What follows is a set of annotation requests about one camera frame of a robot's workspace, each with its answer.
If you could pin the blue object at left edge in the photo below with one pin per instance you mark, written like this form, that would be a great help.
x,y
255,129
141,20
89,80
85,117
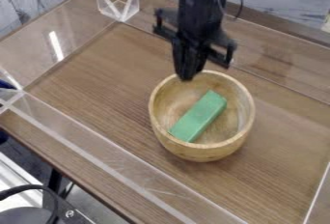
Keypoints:
x,y
6,85

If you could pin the grey metal base plate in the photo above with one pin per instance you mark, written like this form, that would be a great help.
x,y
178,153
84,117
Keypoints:
x,y
45,215

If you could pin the brown wooden bowl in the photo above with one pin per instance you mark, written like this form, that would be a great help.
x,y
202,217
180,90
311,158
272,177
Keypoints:
x,y
224,136

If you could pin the clear acrylic corner bracket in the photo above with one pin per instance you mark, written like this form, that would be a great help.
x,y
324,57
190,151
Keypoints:
x,y
120,10

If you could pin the black table leg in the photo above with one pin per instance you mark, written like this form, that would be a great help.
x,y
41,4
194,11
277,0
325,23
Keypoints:
x,y
55,181

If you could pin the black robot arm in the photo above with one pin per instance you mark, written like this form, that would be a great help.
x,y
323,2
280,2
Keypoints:
x,y
193,28

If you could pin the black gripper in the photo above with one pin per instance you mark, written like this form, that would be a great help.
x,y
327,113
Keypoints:
x,y
193,28

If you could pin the green rectangular block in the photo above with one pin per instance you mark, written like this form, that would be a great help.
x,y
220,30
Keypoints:
x,y
198,117

